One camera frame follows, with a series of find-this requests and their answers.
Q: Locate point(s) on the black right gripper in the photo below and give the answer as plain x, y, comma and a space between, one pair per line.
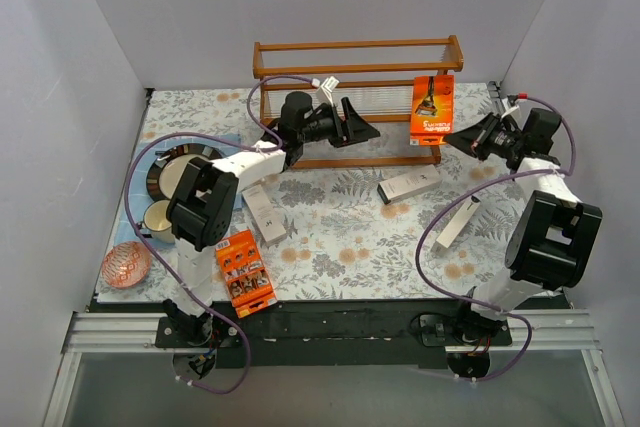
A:
485, 133

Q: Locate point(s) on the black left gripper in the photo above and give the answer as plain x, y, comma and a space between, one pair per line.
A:
339, 123

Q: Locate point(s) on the orange Gillette Fusion razor box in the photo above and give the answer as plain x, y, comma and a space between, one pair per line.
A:
432, 110

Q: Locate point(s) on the brown wooden three-tier shelf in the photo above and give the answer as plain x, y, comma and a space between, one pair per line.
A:
377, 101

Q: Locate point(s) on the orange Gillette Styler razor box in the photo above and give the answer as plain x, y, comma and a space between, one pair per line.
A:
247, 282

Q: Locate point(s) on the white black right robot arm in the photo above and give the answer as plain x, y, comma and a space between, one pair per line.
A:
553, 239

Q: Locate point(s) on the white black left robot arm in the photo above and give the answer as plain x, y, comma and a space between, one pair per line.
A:
201, 207

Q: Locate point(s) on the white Harry's box black end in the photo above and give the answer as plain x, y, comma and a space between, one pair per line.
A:
412, 183

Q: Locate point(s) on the white Harry's razor box right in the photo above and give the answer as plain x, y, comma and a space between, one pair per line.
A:
456, 225

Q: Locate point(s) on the white Harry's box left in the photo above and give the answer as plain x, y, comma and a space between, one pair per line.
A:
264, 215

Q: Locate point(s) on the black rimmed cream plate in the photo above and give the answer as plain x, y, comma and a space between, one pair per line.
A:
166, 170

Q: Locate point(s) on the cream enamel mug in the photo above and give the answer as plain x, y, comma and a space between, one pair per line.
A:
155, 225

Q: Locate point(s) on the blue checkered cloth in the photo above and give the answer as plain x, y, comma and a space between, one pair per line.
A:
143, 189

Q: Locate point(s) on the red patterned bowl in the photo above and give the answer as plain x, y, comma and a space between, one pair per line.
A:
126, 265

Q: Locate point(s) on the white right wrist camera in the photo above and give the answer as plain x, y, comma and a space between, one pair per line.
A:
511, 104

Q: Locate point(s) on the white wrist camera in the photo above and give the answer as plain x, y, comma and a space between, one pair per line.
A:
511, 104
324, 89

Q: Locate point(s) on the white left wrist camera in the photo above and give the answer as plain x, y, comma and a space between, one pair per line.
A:
324, 89

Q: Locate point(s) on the aluminium rail frame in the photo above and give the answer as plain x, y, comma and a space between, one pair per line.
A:
344, 362

